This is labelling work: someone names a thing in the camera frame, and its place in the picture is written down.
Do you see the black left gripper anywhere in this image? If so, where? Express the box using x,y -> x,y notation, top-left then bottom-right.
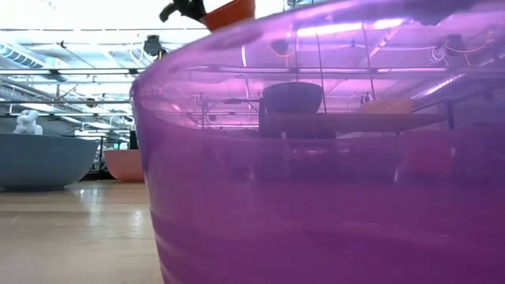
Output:
159,0 -> 209,24

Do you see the coral red bowl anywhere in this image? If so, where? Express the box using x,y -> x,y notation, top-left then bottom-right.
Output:
200,0 -> 257,32

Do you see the teal bowl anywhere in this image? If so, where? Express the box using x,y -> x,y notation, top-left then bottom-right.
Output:
261,81 -> 324,115

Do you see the pink bowl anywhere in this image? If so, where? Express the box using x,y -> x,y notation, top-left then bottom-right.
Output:
103,148 -> 145,183

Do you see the yellow bowl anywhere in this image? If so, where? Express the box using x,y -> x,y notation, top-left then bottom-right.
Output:
359,97 -> 416,116

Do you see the blue bowl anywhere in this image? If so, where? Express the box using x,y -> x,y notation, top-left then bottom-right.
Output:
0,133 -> 99,191

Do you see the purple translucent bowl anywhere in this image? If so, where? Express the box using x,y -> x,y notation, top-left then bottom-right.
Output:
129,0 -> 505,284

